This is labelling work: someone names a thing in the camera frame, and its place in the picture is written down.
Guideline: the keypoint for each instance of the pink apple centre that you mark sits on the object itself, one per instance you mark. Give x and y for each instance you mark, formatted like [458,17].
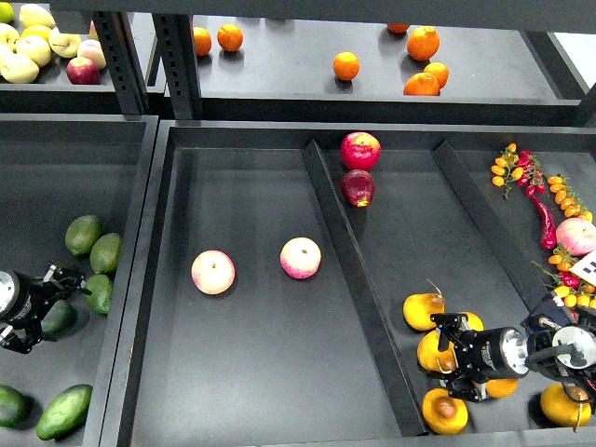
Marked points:
[300,257]

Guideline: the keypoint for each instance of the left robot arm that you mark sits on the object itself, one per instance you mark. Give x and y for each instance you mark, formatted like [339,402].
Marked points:
[26,301]

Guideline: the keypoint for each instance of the black upper left shelf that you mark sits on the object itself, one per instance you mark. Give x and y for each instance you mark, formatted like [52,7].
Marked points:
[53,93]

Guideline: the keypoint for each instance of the black left tray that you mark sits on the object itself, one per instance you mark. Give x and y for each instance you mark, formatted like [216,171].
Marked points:
[55,168]

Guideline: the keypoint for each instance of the black shelf post right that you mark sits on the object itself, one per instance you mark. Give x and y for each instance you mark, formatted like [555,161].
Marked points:
[176,48]

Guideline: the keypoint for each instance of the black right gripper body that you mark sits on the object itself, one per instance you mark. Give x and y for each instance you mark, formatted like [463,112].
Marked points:
[492,354]

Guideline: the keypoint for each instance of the red apple on shelf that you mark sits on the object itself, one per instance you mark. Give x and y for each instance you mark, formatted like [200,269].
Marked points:
[83,71]

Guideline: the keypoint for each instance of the white label card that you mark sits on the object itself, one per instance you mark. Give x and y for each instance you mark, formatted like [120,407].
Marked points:
[585,268]

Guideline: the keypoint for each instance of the yellow pear right corner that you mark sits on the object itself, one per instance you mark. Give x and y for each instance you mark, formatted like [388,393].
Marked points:
[565,406]

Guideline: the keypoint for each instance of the dark green avocado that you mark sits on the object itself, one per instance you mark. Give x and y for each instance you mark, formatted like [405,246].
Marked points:
[67,412]

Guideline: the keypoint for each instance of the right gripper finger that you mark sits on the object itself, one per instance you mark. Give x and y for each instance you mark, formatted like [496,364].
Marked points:
[451,327]
[463,388]

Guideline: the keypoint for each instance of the pale apple middle shelf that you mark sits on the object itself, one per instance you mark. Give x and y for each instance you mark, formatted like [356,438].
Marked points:
[35,48]

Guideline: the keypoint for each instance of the pale peach on shelf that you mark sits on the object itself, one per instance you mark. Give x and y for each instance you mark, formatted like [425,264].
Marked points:
[92,50]

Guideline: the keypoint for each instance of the pink apple left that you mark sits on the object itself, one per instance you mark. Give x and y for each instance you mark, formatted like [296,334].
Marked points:
[213,272]

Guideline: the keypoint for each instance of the black tray divider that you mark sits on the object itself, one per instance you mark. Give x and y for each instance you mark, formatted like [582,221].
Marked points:
[499,231]
[375,326]

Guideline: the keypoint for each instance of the green avocado bottom left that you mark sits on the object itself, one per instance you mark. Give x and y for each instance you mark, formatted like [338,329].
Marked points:
[14,406]

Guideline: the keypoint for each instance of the yellow pear front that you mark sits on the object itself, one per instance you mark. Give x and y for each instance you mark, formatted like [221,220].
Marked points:
[444,414]

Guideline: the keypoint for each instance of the black shelf post left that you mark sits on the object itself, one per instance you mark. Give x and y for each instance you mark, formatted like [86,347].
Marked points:
[122,61]

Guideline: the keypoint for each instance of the black shelf post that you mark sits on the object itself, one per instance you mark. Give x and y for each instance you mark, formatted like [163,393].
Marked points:
[176,48]
[122,61]

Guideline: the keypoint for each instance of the black centre tray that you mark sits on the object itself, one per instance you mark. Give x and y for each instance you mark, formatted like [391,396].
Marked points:
[279,361]

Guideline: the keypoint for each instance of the green avocado top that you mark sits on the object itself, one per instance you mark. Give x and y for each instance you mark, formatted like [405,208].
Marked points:
[82,233]

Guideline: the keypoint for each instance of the yellow upright pear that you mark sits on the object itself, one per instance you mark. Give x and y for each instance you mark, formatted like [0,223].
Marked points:
[470,321]

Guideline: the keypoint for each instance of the red chili pepper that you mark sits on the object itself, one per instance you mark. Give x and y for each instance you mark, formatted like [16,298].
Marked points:
[548,239]

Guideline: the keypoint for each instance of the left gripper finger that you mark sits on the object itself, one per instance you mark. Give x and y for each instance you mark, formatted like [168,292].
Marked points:
[59,282]
[10,340]

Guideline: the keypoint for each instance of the bright red apple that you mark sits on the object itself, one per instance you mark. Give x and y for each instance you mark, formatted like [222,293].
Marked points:
[360,150]

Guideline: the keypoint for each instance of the black tray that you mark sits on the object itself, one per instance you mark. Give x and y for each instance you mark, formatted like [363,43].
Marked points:
[55,168]
[279,361]

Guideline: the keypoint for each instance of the pale pear front shelf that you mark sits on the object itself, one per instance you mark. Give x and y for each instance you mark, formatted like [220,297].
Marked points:
[19,69]

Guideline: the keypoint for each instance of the pink apple right bin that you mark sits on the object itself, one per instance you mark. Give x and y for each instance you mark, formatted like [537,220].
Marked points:
[577,235]

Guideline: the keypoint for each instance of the yellow apple on shelf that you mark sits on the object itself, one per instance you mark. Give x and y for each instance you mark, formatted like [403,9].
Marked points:
[64,45]

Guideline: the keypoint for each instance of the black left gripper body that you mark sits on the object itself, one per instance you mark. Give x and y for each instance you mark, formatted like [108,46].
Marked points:
[22,301]

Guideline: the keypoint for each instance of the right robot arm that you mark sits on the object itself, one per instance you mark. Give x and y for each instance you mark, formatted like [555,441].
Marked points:
[558,344]

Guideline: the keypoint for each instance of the yellow pear long stem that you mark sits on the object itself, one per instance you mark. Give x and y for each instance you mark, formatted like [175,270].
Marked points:
[501,388]

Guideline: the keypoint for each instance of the yellow pear with stem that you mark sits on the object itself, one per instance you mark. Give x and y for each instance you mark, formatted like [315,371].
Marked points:
[418,308]

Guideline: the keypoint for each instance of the pink apple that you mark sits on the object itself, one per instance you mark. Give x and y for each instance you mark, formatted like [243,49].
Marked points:
[213,272]
[300,257]

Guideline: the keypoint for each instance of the yellow pear brown top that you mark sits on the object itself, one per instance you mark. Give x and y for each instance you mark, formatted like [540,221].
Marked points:
[431,358]

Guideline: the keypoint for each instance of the lower cherry tomato bunch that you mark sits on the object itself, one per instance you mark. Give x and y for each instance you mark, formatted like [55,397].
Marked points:
[573,290]

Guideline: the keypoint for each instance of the mixed cherry tomato bunch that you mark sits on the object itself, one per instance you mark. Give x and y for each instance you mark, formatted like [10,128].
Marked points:
[519,167]

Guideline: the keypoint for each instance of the dark red apple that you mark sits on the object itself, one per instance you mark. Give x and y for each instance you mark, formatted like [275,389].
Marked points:
[358,188]

